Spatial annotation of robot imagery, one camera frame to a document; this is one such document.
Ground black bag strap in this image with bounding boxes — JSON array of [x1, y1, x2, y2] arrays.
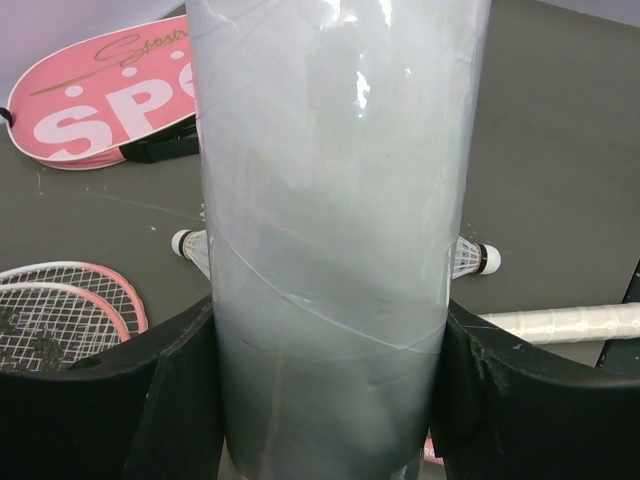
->
[[119, 124, 200, 165]]

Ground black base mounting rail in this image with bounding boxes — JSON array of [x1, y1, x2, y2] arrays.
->
[[596, 265, 639, 377]]

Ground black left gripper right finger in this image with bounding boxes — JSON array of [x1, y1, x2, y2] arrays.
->
[[430, 303, 639, 479]]

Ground white shuttlecock tube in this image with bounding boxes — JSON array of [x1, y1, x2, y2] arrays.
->
[[186, 1, 491, 479]]

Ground pink white badminton racket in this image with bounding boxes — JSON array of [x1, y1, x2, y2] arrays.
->
[[1, 261, 148, 337], [1, 282, 130, 374]]

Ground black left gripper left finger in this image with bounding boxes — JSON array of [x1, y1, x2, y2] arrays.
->
[[1, 297, 223, 479]]

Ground pink racket cover bag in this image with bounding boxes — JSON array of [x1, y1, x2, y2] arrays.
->
[[1, 15, 199, 171]]

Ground white feather shuttlecock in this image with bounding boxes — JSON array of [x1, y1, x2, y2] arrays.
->
[[452, 236, 502, 280], [171, 229, 211, 280]]

